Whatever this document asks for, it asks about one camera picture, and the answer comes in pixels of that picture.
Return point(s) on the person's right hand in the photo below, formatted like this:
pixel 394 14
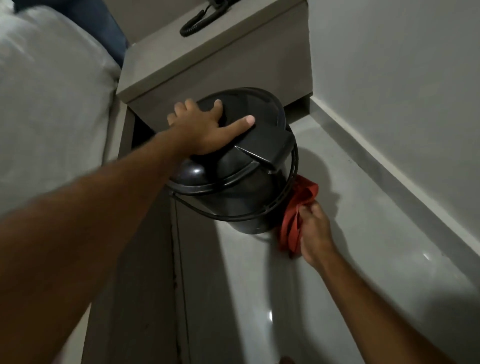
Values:
pixel 315 232

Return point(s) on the person's left hand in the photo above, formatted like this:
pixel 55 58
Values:
pixel 200 132

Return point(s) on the person's left thumb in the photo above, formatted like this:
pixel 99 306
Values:
pixel 240 125

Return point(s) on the person's right fingers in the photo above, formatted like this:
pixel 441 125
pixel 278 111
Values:
pixel 305 215

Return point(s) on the red cleaning cloth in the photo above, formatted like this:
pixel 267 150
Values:
pixel 296 217

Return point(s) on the black lidded plastic bucket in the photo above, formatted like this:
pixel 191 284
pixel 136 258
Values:
pixel 240 168

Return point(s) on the person's left forearm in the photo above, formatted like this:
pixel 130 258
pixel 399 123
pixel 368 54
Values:
pixel 75 240

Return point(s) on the person's right forearm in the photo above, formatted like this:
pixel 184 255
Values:
pixel 375 311

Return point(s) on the grey bedside cabinet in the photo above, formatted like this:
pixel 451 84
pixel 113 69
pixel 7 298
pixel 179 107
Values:
pixel 225 60

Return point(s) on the black telephone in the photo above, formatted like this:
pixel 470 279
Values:
pixel 221 3

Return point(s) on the blue headboard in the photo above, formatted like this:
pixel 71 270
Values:
pixel 101 22

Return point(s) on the white bed mattress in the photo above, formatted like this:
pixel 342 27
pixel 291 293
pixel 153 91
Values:
pixel 48 105

